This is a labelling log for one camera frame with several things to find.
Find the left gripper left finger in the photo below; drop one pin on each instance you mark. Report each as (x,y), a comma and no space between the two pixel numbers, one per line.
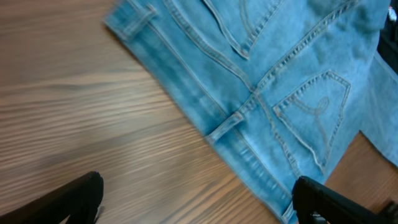
(78,201)

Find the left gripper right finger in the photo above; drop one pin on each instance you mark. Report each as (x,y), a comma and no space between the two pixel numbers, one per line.
(315,203)

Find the light blue denim jeans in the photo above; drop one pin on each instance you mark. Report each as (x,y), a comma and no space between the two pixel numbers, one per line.
(278,88)

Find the black printed garment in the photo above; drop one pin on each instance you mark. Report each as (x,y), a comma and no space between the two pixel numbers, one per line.
(387,46)

